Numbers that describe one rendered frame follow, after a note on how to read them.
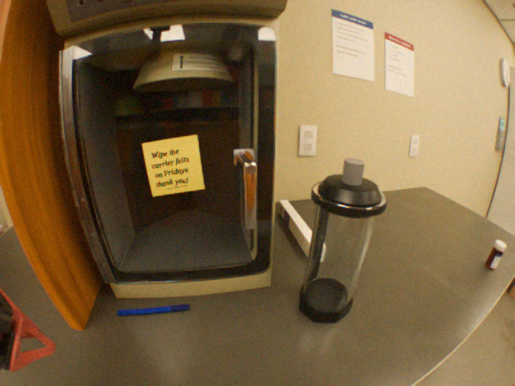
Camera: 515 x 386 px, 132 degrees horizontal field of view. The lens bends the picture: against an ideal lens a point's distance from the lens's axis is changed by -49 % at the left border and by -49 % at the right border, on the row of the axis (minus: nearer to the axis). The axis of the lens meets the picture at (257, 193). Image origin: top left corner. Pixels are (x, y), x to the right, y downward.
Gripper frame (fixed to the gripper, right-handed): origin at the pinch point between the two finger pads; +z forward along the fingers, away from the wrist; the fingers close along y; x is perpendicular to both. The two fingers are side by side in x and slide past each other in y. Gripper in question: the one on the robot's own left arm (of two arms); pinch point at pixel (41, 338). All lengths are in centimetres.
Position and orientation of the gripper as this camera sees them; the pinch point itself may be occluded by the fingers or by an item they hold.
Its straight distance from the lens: 34.9
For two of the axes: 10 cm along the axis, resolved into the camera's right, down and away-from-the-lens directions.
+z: 0.8, 6.2, 7.8
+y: -9.8, -0.8, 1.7
